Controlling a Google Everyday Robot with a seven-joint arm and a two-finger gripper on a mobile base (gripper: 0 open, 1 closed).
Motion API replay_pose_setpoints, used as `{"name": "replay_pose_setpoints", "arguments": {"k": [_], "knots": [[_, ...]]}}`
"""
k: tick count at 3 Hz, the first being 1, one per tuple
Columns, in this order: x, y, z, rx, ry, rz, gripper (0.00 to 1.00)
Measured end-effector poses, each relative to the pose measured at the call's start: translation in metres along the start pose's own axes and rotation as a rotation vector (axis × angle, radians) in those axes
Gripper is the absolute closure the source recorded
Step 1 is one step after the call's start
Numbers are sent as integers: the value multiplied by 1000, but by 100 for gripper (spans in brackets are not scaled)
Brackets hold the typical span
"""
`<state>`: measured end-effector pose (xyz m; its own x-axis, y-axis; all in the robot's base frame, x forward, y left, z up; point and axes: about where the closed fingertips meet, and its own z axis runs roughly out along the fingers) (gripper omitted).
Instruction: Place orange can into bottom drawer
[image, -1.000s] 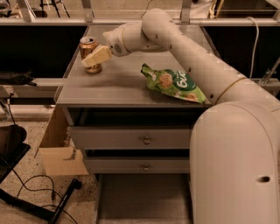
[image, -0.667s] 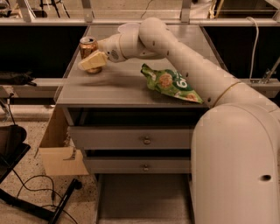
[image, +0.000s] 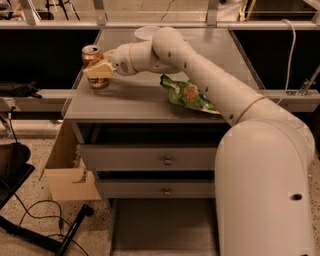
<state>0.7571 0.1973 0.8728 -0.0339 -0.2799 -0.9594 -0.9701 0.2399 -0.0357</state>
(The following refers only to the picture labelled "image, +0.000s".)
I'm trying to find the middle grey drawer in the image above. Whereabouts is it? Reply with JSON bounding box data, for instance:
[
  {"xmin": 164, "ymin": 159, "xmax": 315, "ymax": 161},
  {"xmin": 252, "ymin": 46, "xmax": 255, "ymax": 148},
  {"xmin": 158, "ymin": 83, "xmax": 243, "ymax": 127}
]
[{"xmin": 95, "ymin": 179, "xmax": 215, "ymax": 199}]

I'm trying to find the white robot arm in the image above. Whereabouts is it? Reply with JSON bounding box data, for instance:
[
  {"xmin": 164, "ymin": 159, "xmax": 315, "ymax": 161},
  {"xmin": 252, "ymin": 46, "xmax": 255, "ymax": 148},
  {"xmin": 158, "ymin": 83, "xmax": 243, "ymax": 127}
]
[{"xmin": 84, "ymin": 27, "xmax": 316, "ymax": 256}]

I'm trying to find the cardboard box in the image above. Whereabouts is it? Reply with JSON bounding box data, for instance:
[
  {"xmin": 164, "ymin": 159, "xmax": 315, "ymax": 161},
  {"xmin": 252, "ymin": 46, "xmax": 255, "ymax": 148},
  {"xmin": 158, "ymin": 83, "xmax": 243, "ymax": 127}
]
[{"xmin": 43, "ymin": 122, "xmax": 101, "ymax": 201}]

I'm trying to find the black cloth on shelf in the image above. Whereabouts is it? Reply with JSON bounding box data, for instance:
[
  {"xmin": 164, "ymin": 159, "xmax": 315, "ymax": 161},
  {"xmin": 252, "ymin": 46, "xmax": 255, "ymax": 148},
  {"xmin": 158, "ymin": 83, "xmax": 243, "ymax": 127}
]
[{"xmin": 0, "ymin": 81, "xmax": 42, "ymax": 99}]

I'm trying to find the black chair base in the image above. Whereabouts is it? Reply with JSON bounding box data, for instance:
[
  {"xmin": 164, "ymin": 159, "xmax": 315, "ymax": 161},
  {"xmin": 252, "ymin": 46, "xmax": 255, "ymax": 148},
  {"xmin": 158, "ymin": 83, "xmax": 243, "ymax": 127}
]
[{"xmin": 0, "ymin": 142, "xmax": 94, "ymax": 256}]

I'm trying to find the green snack bag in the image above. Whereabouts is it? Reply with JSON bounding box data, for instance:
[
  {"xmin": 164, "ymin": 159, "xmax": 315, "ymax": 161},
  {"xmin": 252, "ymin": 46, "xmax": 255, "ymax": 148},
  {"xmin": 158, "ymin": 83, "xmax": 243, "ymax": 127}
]
[{"xmin": 160, "ymin": 74, "xmax": 219, "ymax": 114}]

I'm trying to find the orange soda can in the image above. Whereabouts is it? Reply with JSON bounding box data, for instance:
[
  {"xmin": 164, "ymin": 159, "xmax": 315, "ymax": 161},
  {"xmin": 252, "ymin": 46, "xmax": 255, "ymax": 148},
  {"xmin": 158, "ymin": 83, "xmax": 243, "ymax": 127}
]
[{"xmin": 81, "ymin": 45, "xmax": 109, "ymax": 89}]

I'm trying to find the white hanging cable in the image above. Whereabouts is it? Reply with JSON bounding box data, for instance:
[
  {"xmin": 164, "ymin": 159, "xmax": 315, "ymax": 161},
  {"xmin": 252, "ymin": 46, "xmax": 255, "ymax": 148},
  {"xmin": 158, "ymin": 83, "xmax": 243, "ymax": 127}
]
[{"xmin": 275, "ymin": 18, "xmax": 298, "ymax": 106}]

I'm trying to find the bottom grey open drawer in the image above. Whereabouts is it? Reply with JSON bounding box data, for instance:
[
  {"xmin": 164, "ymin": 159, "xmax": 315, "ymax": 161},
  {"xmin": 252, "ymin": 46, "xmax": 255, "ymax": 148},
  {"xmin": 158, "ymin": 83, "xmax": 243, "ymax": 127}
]
[{"xmin": 108, "ymin": 199, "xmax": 220, "ymax": 256}]

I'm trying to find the top grey drawer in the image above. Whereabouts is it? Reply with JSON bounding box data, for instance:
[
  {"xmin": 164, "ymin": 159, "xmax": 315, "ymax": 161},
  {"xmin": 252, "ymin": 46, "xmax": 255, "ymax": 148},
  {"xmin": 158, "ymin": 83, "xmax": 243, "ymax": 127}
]
[{"xmin": 78, "ymin": 145, "xmax": 216, "ymax": 171}]

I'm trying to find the black floor cable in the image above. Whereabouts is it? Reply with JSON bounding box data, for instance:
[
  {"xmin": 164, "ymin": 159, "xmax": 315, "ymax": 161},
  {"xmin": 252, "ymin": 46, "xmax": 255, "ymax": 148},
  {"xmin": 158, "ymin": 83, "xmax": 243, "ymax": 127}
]
[{"xmin": 13, "ymin": 193, "xmax": 90, "ymax": 256}]

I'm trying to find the white ceramic bowl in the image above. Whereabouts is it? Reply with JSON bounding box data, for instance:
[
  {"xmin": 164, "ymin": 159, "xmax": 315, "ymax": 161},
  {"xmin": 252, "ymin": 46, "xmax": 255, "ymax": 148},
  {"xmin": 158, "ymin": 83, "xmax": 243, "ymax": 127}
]
[{"xmin": 134, "ymin": 26, "xmax": 159, "ymax": 42}]

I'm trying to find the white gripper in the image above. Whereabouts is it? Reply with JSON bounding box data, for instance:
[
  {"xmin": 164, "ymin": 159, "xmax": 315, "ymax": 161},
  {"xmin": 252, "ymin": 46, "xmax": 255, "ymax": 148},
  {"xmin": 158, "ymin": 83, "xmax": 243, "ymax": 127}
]
[{"xmin": 83, "ymin": 43, "xmax": 137, "ymax": 78}]

